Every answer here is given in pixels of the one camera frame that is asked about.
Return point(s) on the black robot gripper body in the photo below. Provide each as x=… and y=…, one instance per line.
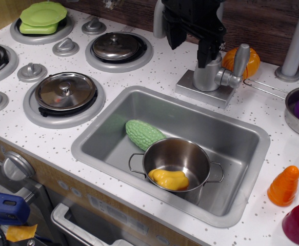
x=199, y=18

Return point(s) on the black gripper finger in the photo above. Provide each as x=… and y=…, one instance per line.
x=175, y=34
x=207, y=52

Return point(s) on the silver toy faucet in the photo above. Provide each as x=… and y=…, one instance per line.
x=214, y=84

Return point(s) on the orange toy pumpkin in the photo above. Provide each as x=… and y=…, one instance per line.
x=252, y=65

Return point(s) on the steel pot lid rear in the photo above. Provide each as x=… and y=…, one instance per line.
x=115, y=46

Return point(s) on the steel pot lid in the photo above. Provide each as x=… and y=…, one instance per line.
x=115, y=46
x=65, y=91

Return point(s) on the grey stove knob top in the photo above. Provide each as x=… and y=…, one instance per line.
x=93, y=27

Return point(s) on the grey vertical pole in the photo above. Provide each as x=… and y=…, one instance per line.
x=289, y=71

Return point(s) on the green bumpy toy gourd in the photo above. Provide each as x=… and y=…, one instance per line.
x=143, y=134

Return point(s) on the grey stove knob upper-middle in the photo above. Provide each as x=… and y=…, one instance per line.
x=67, y=47

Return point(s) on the steel pot lid front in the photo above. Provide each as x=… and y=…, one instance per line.
x=65, y=91

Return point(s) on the yellow toy bell pepper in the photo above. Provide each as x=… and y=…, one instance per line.
x=171, y=180

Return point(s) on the green toy plate upper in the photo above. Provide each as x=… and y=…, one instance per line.
x=43, y=14

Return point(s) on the green toy plate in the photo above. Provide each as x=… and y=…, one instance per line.
x=45, y=30
x=43, y=14

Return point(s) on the grey stove knob middle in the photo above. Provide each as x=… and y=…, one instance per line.
x=32, y=73

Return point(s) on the green toy plate lower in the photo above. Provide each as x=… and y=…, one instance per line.
x=45, y=30

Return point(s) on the orange toy carrot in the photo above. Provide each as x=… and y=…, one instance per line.
x=283, y=189

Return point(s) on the grey oven dial knob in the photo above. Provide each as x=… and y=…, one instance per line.
x=16, y=168

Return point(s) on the blue plastic clamp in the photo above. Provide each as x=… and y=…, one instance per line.
x=13, y=210

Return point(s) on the small steel two-handled pot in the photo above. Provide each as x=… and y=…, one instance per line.
x=176, y=154

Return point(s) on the grey oven door handle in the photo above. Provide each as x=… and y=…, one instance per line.
x=58, y=219

